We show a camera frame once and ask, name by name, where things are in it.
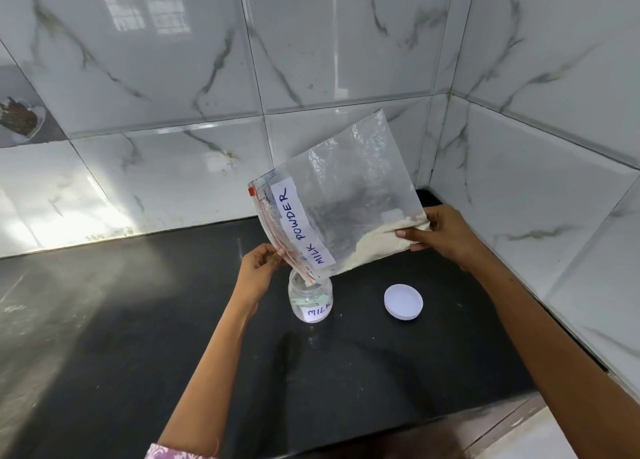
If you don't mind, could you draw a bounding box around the clear zip bag white label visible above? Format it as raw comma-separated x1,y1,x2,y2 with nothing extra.
247,109,432,281

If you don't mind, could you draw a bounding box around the pink patterned sleeve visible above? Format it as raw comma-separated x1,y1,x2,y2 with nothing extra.
143,442,221,459

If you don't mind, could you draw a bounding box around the person's left forearm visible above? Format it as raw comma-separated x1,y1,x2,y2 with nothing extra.
156,296,263,453

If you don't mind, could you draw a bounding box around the white round jar lid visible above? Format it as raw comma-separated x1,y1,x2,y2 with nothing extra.
383,284,424,321

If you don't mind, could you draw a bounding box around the person's left hand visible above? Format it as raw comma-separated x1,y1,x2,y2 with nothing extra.
234,244,291,315

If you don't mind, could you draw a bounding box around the white milk powder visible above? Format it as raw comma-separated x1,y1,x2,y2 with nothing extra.
344,212,432,276

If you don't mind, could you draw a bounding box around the clear glass jar white label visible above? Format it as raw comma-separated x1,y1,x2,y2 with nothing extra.
288,268,334,324

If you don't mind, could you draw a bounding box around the person's right forearm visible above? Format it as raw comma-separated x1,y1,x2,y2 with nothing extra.
457,241,640,459

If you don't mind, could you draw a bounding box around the person's right hand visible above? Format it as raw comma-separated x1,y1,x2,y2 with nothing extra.
395,205,483,270

